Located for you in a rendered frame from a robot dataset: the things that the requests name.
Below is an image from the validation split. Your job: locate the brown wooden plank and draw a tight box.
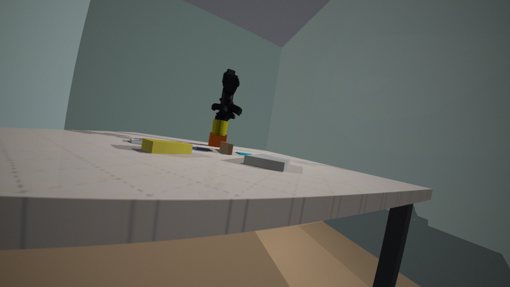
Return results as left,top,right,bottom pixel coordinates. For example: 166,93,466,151
220,141,233,155

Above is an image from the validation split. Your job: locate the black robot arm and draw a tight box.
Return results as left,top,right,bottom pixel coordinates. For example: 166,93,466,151
222,69,242,116

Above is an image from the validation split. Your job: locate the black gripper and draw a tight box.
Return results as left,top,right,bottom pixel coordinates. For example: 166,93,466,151
211,96,235,121

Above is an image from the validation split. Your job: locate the yellow flat block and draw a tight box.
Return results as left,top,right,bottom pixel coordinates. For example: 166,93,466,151
141,138,193,154

